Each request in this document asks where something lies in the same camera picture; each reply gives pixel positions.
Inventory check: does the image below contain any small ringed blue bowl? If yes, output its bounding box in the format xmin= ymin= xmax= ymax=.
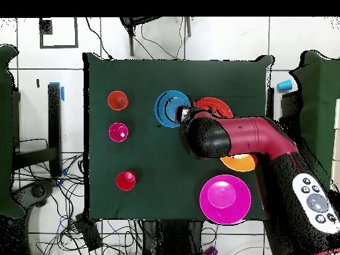
xmin=154 ymin=90 xmax=193 ymax=129

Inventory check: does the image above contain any orange-red plastic bowl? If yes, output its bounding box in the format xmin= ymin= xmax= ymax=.
xmin=193 ymin=97 xmax=234 ymax=120

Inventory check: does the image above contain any white box stack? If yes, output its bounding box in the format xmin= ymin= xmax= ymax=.
xmin=330 ymin=98 xmax=340 ymax=192

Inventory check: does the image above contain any magenta plastic cup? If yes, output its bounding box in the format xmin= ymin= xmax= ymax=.
xmin=108 ymin=122 xmax=129 ymax=143

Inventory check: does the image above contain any red plastic cup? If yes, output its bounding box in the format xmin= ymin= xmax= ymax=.
xmin=116 ymin=170 xmax=137 ymax=192

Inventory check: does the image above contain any dark green tablecloth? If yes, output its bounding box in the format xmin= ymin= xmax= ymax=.
xmin=80 ymin=52 xmax=274 ymax=222

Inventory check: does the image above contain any orange plastic cup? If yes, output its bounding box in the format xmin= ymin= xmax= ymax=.
xmin=107 ymin=90 xmax=130 ymax=112

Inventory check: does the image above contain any large yellow-orange plastic bowl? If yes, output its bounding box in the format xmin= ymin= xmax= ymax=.
xmin=219 ymin=153 xmax=257 ymax=173

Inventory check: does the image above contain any large pink plastic bowl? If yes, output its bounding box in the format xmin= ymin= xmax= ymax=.
xmin=199 ymin=174 xmax=252 ymax=226

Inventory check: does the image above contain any black power strip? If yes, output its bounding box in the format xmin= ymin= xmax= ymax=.
xmin=74 ymin=212 xmax=104 ymax=252

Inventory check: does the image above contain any blue plastic cup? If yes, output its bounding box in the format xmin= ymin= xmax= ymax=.
xmin=276 ymin=78 xmax=293 ymax=92

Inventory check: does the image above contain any green cloth side table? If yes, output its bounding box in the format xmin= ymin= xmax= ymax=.
xmin=288 ymin=50 xmax=340 ymax=192
xmin=0 ymin=44 xmax=26 ymax=220

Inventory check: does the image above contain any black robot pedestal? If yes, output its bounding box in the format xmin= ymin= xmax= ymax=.
xmin=140 ymin=219 xmax=205 ymax=255

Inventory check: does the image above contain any tangle of cables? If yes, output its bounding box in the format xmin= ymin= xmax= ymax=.
xmin=13 ymin=152 xmax=144 ymax=255

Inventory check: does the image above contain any black camera tripod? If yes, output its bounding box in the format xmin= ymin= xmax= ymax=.
xmin=119 ymin=17 xmax=192 ymax=57

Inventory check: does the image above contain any black table frame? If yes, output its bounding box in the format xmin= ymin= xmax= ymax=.
xmin=11 ymin=83 xmax=63 ymax=177
xmin=265 ymin=87 xmax=302 ymax=133

